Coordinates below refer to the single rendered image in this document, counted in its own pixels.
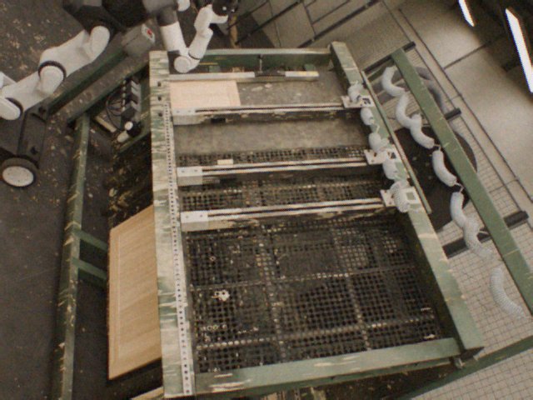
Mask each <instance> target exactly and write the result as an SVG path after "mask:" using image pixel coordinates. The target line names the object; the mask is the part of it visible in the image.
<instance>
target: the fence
mask: <svg viewBox="0 0 533 400"><path fill-rule="evenodd" d="M299 73H306V75H303V76H299ZM310 73H316V75H310ZM285 74H286V76H285V77H255V75H254V72H248V73H205V74H169V78H170V83H186V82H198V81H236V83H255V82H291V81H318V77H319V75H318V73H317V72H291V71H290V72H285Z"/></svg>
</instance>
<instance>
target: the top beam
mask: <svg viewBox="0 0 533 400"><path fill-rule="evenodd" d="M330 50H331V51H332V55H331V60H332V63H333V66H334V68H335V69H336V73H337V75H338V77H339V79H340V81H341V84H342V86H343V87H344V90H345V92H346V95H347V96H348V88H349V87H353V86H355V84H356V81H357V84H361V85H362V83H363V82H364V81H363V79H362V78H361V75H360V73H359V72H358V69H357V67H356V64H355V63H354V61H353V59H352V57H351V54H349V52H348V49H347V47H346V44H345V43H344V42H331V44H330ZM357 84H356V85H357ZM362 86H363V85H362ZM363 108H365V107H357V108H356V111H355V114H356V118H357V121H358V122H359V124H360V127H361V130H362V131H363V135H364V137H365V138H366V140H367V142H368V144H369V147H370V149H371V146H370V143H369V136H370V135H371V134H372V133H376V130H377V127H378V126H377V125H375V124H371V125H366V124H364V122H363V121H362V120H361V114H360V112H361V110H362V109H363ZM367 108H368V109H370V110H371V112H372V115H373V117H374V118H375V121H374V123H376V124H378V125H379V128H378V130H377V133H376V134H378V135H379V136H380V140H382V139H383V138H384V139H385V138H386V140H389V138H388V137H390V134H388V132H387V130H386V127H385V124H384V122H383V121H382V119H381V116H380V114H379V112H378V110H377V108H376V107H367ZM371 150H372V149H371ZM395 167H396V169H397V170H398V174H397V176H398V177H399V178H401V179H403V180H406V182H408V180H407V178H410V177H409V174H408V172H406V170H405V168H404V166H403V163H402V162H399V163H395ZM378 169H379V172H380V174H381V175H382V178H383V180H384V182H385V185H386V187H387V190H389V189H390V188H391V186H392V185H393V184H395V183H397V182H401V180H400V179H398V178H395V179H389V178H388V177H387V175H386V174H385V172H384V169H383V164H380V166H379V168H378ZM410 209H413V210H415V211H417V212H413V211H411V210H409V211H407V212H400V210H398V209H396V212H397V214H398V217H399V219H400V220H401V225H402V227H403V229H404V231H405V233H406V236H407V238H408V242H409V244H410V245H411V249H412V251H413V253H414V255H415V257H416V261H417V263H418V266H419V268H420V270H421V273H422V275H423V278H424V279H425V281H426V285H427V287H428V289H429V292H430V294H431V297H432V299H433V301H434V304H435V305H436V309H437V311H438V315H439V317H440V319H441V322H442V324H443V327H444V329H445V330H446V334H447V336H448V337H449V338H452V337H454V338H455V339H456V344H457V346H458V348H459V350H460V352H461V353H460V355H456V358H468V357H472V356H475V355H476V354H478V353H479V352H480V351H481V350H482V349H483V348H485V346H486V345H485V343H484V341H483V339H482V337H481V335H480V333H479V328H478V327H477V325H476V322H475V320H474V318H473V317H472V315H471V312H470V309H469V308H468V304H467V302H466V300H465V298H464V296H463V294H462V292H461V289H460V287H459V285H458V283H457V281H456V279H455V277H454V274H453V272H452V271H453V270H452V268H451V265H450V264H449V262H448V260H447V258H446V255H445V254H444V251H443V249H442V246H441V244H440V242H439V240H438V238H437V236H436V234H435V231H434V229H433V227H432V225H431V222H430V220H429V218H428V217H427V215H426V212H425V210H424V208H423V206H422V203H418V204H411V206H410Z"/></svg>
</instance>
